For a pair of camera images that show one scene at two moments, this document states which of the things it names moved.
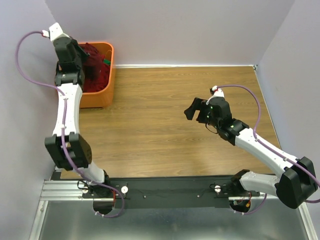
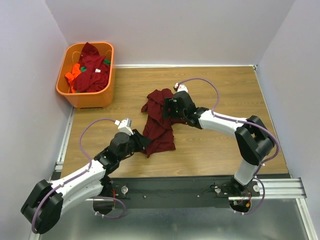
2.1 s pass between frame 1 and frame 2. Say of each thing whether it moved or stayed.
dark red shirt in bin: stayed
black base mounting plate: stayed
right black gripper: moved
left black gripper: moved
